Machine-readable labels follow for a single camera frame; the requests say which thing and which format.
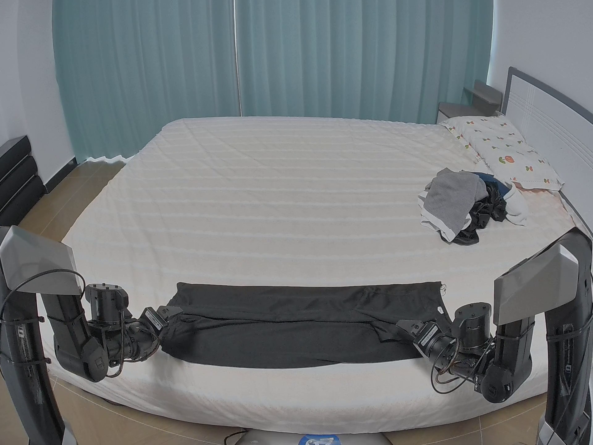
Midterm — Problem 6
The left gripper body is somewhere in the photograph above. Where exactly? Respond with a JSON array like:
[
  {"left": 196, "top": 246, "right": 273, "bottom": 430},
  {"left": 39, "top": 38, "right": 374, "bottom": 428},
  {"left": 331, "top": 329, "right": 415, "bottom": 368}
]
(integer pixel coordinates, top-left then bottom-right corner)
[{"left": 139, "top": 306, "right": 168, "bottom": 344}]

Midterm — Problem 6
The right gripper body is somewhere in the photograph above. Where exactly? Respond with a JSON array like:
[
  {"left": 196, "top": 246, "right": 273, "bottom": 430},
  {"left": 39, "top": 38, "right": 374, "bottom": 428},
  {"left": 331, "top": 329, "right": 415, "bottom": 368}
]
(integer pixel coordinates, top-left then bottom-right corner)
[{"left": 411, "top": 322, "right": 442, "bottom": 358}]

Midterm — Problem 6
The black T-shirt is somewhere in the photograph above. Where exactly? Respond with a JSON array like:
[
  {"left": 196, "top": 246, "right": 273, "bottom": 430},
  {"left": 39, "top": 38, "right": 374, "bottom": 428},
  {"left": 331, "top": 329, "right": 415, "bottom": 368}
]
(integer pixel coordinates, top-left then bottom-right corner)
[{"left": 160, "top": 281, "right": 448, "bottom": 370}]

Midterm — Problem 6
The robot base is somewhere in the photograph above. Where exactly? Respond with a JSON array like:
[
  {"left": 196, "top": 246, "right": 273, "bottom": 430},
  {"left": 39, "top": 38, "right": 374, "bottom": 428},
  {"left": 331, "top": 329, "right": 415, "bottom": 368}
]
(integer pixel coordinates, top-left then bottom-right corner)
[{"left": 232, "top": 427, "right": 385, "bottom": 445}]

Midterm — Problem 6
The pile of clothes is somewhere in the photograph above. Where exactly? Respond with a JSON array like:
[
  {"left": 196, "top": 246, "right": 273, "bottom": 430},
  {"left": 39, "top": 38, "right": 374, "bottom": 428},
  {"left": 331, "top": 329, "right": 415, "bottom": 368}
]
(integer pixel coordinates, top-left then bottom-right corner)
[{"left": 418, "top": 167, "right": 530, "bottom": 245}]

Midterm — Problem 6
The bed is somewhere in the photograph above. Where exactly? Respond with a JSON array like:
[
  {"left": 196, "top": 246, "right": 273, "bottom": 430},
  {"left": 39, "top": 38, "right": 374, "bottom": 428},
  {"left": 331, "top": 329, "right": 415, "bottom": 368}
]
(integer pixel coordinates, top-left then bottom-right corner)
[{"left": 44, "top": 67, "right": 593, "bottom": 434}]

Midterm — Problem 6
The black chest of drawers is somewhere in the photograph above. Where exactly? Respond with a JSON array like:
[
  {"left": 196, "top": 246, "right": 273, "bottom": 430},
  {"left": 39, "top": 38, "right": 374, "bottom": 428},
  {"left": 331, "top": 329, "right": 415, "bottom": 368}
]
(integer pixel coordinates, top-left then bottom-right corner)
[{"left": 0, "top": 136, "right": 46, "bottom": 224}]

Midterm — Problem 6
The white printed pillow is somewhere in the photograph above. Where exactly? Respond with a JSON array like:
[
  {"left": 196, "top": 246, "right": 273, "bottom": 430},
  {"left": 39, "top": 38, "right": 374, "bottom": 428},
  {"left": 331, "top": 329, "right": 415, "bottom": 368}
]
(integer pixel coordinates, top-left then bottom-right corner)
[{"left": 440, "top": 115, "right": 566, "bottom": 190}]

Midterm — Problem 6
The grey bedside table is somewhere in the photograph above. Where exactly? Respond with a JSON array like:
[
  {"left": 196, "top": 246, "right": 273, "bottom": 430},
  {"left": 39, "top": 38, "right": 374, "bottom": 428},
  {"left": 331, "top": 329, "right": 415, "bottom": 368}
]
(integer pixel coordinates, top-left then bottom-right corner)
[{"left": 438, "top": 80, "right": 504, "bottom": 121}]

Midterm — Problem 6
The blue-green curtain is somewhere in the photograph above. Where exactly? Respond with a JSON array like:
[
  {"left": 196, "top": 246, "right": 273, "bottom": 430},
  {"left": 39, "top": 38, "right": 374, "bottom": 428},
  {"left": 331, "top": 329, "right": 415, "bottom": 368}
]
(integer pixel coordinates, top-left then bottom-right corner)
[
  {"left": 52, "top": 0, "right": 242, "bottom": 163},
  {"left": 235, "top": 0, "right": 494, "bottom": 124}
]

